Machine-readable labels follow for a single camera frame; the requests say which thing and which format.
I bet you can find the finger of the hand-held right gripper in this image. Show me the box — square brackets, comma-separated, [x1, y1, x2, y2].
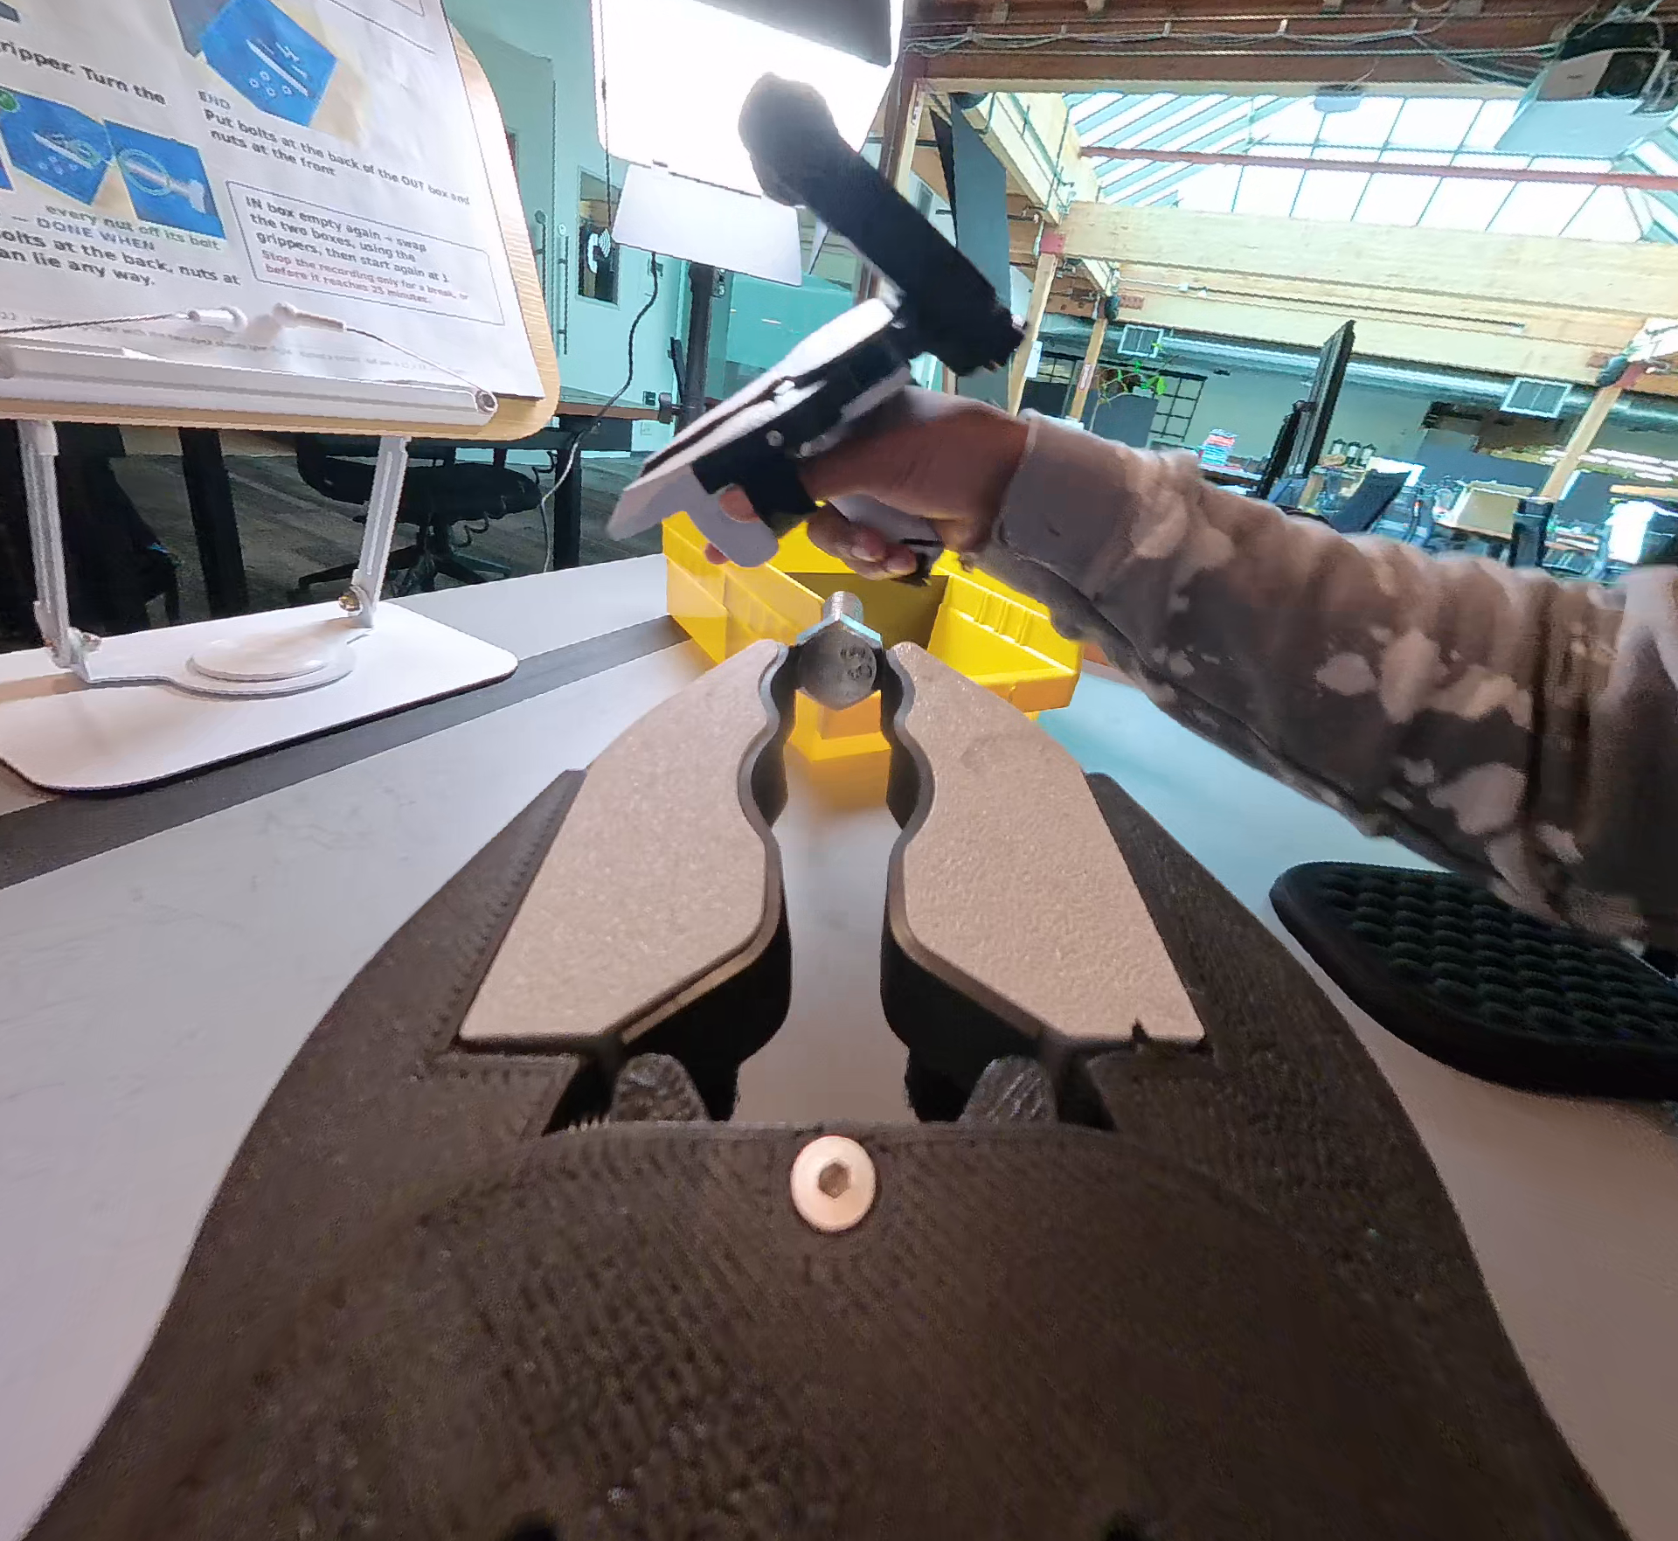
[701, 488, 783, 568]
[606, 300, 909, 546]

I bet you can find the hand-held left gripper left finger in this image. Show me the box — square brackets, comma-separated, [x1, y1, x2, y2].
[458, 638, 795, 1055]

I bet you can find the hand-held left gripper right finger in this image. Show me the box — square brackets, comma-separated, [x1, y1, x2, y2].
[881, 638, 1208, 1053]

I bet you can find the silver steel bolt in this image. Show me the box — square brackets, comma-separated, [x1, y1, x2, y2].
[792, 593, 883, 707]

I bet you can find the yellow plastic bin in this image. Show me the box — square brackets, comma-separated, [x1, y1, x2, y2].
[661, 511, 1086, 761]

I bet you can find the person's right forearm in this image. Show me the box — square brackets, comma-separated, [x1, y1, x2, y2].
[977, 413, 1678, 950]

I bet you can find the person's right hand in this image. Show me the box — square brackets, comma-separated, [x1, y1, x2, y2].
[705, 390, 1034, 584]

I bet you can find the black light stand pole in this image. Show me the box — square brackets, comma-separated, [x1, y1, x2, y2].
[680, 262, 726, 422]

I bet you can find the black board wooden stand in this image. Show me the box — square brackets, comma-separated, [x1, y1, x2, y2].
[946, 92, 1042, 296]

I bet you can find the wooden office desk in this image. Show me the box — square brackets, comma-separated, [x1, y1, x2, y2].
[549, 387, 685, 572]

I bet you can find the white studio light panel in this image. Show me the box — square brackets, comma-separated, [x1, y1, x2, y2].
[582, 0, 932, 286]

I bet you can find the black office chair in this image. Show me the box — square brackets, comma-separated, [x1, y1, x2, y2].
[294, 432, 542, 598]

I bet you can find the black computer monitor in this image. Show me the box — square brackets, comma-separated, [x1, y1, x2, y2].
[1258, 320, 1360, 497]

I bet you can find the black chair armrest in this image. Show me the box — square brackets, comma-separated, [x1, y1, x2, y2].
[1269, 862, 1678, 1099]

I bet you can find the instruction sheet stand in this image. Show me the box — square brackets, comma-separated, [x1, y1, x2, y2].
[0, 0, 561, 791]

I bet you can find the ceiling projector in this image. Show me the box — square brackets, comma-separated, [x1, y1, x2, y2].
[1494, 11, 1678, 159]

